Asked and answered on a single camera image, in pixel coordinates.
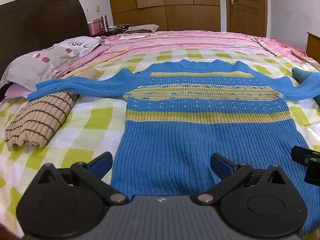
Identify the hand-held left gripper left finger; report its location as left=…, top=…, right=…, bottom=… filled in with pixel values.
left=32, top=152, right=129, bottom=204

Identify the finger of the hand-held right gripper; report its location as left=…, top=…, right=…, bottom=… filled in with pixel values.
left=291, top=145, right=320, bottom=186

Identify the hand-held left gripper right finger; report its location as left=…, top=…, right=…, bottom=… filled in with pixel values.
left=196, top=152, right=288, bottom=204

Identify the blue striped knit sweater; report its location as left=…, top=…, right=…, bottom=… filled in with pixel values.
left=27, top=59, right=320, bottom=238

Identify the beige brown-striped folded cloth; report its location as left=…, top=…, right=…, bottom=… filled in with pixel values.
left=5, top=69, right=100, bottom=148

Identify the teal knit cloth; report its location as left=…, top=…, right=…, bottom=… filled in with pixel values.
left=291, top=67, right=320, bottom=105

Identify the pink pillow sheet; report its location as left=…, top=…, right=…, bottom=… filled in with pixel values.
left=4, top=44, right=110, bottom=98

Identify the wooden side cabinet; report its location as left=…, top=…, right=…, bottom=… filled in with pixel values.
left=306, top=32, right=320, bottom=64

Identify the grey pillow with pink dots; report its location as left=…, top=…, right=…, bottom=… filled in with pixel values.
left=0, top=36, right=102, bottom=92

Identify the white flat book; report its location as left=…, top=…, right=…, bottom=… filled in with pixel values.
left=118, top=33, right=146, bottom=41

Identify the pink striped quilt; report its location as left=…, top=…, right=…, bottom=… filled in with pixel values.
left=51, top=29, right=310, bottom=78

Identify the pink storage box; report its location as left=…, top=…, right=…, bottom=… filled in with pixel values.
left=87, top=20, right=103, bottom=36

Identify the grey brown crumpled cloth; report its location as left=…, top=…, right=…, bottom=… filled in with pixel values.
left=124, top=24, right=159, bottom=34

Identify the dark wooden headboard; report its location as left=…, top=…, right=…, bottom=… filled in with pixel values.
left=0, top=0, right=91, bottom=90

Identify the wooden door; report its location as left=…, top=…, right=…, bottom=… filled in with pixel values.
left=225, top=0, right=268, bottom=38

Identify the wooden wardrobe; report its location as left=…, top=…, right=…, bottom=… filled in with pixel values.
left=106, top=0, right=222, bottom=32

